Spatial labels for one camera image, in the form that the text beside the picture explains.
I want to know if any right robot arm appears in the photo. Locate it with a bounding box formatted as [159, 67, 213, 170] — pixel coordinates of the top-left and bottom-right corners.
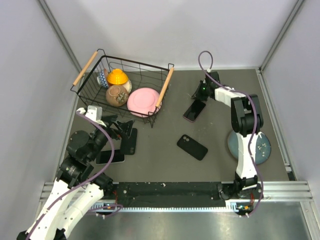
[192, 71, 264, 200]

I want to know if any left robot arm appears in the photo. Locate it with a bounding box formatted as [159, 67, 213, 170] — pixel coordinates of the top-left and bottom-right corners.
[17, 112, 137, 240]

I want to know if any wooden basket handle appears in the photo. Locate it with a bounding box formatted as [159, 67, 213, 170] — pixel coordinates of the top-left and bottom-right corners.
[155, 67, 175, 109]
[72, 50, 98, 87]

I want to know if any black wire basket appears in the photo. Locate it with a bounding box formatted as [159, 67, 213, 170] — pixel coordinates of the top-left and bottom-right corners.
[70, 48, 175, 127]

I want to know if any orange bowl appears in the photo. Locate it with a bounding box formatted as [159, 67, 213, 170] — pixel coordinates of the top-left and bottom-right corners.
[106, 68, 129, 85]

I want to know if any blue ceramic plate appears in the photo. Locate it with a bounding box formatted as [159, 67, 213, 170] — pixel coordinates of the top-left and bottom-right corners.
[227, 131, 272, 165]

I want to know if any blue white patterned cup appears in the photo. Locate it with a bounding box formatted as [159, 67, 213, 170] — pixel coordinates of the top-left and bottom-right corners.
[96, 69, 109, 89]

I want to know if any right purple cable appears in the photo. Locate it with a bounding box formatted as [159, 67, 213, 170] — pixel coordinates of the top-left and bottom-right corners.
[197, 50, 265, 216]

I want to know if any purple cable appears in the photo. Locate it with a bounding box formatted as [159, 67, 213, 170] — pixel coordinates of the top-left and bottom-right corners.
[197, 50, 265, 216]
[23, 111, 123, 238]

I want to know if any pink plate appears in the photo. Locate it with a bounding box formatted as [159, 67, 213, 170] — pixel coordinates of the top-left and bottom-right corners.
[127, 87, 162, 118]

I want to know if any right wooden basket handle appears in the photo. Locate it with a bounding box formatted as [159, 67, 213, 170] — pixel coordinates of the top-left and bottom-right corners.
[155, 67, 175, 109]

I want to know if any cream bowl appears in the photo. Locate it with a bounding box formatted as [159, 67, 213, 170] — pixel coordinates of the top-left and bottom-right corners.
[122, 80, 132, 94]

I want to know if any left wooden basket handle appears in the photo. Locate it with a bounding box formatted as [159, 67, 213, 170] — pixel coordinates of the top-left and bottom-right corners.
[72, 50, 98, 87]

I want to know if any pink phone black screen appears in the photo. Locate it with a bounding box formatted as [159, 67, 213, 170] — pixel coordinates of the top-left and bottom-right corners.
[183, 100, 206, 123]

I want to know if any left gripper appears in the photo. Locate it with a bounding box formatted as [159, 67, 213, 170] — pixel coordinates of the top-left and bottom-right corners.
[87, 113, 135, 161]

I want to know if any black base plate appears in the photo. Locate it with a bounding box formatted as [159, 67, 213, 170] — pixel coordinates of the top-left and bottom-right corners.
[114, 182, 226, 208]

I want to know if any brown ceramic bowl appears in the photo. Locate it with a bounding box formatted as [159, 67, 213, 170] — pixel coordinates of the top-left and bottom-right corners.
[106, 85, 129, 107]

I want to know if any slotted cable duct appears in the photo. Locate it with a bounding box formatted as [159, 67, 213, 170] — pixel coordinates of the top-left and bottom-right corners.
[89, 202, 239, 213]

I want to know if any white phone black screen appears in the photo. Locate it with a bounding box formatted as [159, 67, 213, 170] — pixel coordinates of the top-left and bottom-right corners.
[96, 149, 125, 165]

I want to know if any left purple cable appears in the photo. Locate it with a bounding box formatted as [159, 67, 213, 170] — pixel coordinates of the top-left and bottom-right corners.
[23, 111, 123, 238]

